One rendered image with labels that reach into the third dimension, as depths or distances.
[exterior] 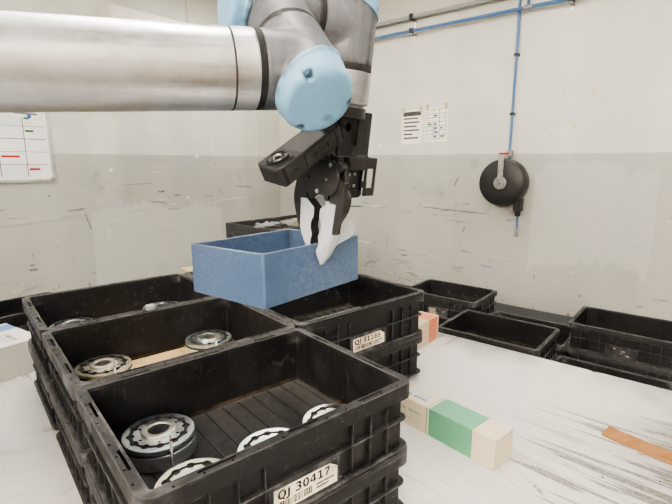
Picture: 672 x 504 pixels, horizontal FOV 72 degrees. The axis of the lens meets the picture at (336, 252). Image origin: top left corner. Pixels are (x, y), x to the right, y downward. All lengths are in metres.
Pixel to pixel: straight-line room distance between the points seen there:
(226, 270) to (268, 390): 0.35
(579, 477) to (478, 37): 3.59
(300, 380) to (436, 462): 0.30
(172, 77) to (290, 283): 0.30
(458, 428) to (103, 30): 0.84
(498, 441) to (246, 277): 0.57
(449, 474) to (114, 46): 0.82
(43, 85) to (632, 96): 3.61
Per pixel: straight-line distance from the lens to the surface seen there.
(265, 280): 0.57
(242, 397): 0.89
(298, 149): 0.57
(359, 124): 0.64
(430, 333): 1.48
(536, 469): 1.00
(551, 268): 3.93
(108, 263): 4.36
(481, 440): 0.95
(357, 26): 0.61
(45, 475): 1.05
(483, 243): 4.06
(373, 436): 0.72
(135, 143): 4.42
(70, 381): 0.81
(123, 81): 0.43
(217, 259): 0.64
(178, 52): 0.43
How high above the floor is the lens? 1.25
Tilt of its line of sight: 11 degrees down
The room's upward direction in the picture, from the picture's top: straight up
